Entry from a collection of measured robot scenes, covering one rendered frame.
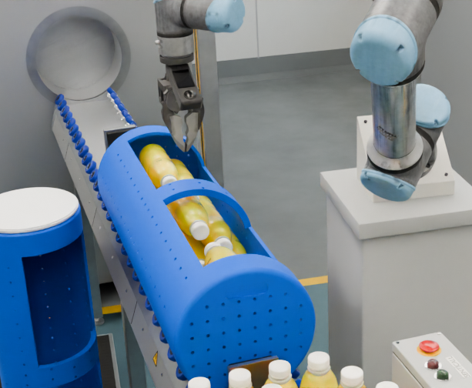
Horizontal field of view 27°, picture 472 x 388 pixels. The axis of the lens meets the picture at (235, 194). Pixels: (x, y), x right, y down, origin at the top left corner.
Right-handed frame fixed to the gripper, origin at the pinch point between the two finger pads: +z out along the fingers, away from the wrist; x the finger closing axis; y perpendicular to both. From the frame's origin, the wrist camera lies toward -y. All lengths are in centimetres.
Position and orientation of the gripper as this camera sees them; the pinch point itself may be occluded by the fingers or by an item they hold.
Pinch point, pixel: (185, 147)
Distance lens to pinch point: 207.6
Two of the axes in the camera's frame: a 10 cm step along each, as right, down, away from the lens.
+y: -2.9, -3.7, 8.8
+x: -9.6, 1.6, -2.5
